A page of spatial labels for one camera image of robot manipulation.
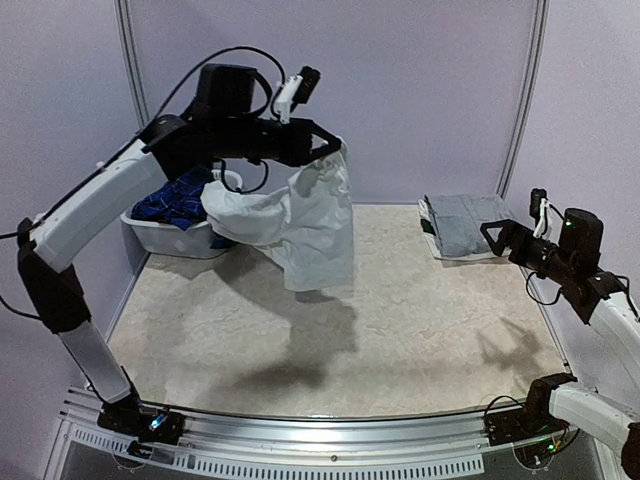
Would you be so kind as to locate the folded white garment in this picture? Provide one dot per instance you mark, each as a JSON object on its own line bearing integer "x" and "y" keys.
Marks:
{"x": 430, "y": 225}

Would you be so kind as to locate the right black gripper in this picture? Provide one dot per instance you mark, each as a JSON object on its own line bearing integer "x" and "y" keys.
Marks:
{"x": 516, "y": 242}

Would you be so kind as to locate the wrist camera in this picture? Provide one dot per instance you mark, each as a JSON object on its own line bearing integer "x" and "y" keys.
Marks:
{"x": 539, "y": 210}
{"x": 295, "y": 90}

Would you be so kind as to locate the white plastic laundry basket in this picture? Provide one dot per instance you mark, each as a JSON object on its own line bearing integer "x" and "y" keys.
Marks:
{"x": 172, "y": 240}

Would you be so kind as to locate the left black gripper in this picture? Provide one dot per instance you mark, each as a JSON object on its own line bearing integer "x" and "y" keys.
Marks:
{"x": 299, "y": 153}

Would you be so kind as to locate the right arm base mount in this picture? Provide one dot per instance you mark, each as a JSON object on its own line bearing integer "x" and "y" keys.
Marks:
{"x": 535, "y": 435}

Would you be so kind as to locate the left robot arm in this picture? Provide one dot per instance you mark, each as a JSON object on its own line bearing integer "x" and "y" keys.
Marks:
{"x": 165, "y": 149}

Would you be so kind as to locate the right corner wall post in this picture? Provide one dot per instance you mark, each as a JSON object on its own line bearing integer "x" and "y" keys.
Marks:
{"x": 526, "y": 94}

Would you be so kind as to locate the blue plaid shirt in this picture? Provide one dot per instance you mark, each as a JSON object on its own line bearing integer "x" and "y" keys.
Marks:
{"x": 175, "y": 202}

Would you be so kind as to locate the aluminium front rail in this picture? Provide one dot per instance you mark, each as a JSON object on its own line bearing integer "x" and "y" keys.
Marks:
{"x": 220, "y": 446}

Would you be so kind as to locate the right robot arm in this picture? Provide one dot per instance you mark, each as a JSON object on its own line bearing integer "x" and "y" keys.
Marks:
{"x": 595, "y": 395}

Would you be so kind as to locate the corner wall post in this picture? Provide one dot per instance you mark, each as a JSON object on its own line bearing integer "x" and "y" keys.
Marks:
{"x": 526, "y": 94}
{"x": 124, "y": 22}

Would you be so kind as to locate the left corner wall post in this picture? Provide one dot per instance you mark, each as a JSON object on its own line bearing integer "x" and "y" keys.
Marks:
{"x": 124, "y": 22}

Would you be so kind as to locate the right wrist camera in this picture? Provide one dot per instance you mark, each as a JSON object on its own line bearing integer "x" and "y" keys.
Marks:
{"x": 539, "y": 210}

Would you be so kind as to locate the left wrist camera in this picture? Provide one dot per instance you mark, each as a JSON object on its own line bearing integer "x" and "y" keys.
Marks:
{"x": 295, "y": 90}

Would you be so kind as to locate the white t-shirt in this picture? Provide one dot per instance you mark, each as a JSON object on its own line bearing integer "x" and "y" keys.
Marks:
{"x": 305, "y": 227}

